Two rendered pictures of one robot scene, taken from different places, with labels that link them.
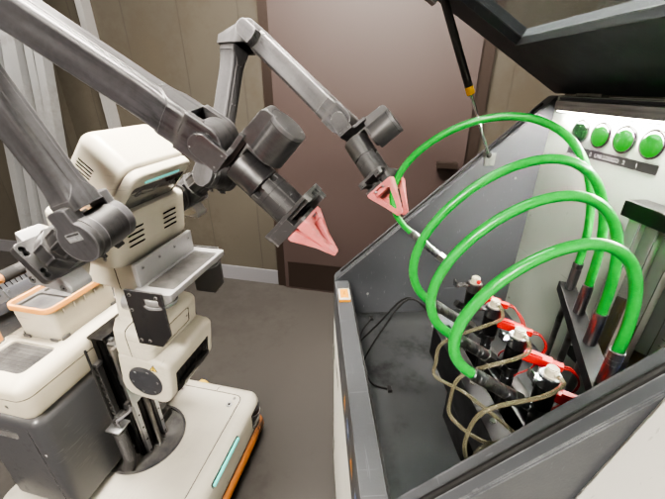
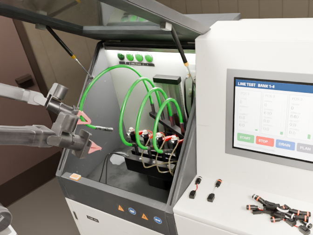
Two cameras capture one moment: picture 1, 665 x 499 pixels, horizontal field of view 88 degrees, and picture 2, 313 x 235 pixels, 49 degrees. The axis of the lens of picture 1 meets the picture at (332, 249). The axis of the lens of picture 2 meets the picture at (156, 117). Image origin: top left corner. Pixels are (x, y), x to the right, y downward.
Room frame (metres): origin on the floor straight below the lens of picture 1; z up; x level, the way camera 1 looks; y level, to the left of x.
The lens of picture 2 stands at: (-0.45, 0.71, 1.98)
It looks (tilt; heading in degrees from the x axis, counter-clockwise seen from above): 30 degrees down; 311
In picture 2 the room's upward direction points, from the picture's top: 12 degrees counter-clockwise
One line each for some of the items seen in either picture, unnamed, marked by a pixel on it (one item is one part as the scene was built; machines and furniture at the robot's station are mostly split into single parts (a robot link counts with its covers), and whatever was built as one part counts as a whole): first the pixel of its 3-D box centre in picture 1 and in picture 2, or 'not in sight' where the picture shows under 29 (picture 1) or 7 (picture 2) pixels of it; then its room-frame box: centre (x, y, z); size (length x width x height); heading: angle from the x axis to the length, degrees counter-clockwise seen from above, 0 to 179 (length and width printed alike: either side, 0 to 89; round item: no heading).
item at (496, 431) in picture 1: (481, 410); (159, 169); (0.47, -0.29, 0.91); 0.34 x 0.10 x 0.15; 3
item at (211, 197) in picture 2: not in sight; (214, 190); (0.11, -0.20, 0.99); 0.12 x 0.02 x 0.02; 97
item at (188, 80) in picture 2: not in sight; (198, 94); (0.36, -0.56, 1.20); 0.13 x 0.03 x 0.31; 3
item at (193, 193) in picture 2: not in sight; (195, 187); (0.19, -0.18, 0.99); 0.12 x 0.02 x 0.02; 102
